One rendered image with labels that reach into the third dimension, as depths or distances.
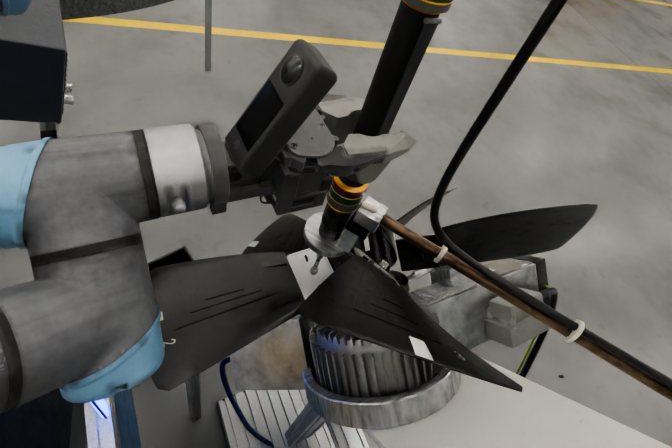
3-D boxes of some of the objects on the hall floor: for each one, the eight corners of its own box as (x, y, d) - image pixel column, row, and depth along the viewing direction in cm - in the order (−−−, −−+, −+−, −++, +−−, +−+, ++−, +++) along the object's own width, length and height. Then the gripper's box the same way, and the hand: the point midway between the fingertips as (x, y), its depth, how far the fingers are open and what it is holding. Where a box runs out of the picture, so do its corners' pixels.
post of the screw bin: (201, 417, 152) (198, 337, 92) (193, 422, 150) (185, 345, 90) (197, 410, 154) (191, 327, 94) (189, 415, 152) (178, 334, 92)
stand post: (307, 440, 156) (386, 363, 88) (285, 451, 152) (350, 379, 84) (303, 427, 158) (377, 343, 90) (281, 438, 154) (341, 358, 86)
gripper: (190, 159, 43) (363, 133, 52) (220, 249, 37) (409, 202, 46) (187, 92, 36) (385, 76, 46) (223, 188, 31) (442, 148, 40)
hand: (396, 122), depth 43 cm, fingers closed on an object, 4 cm apart
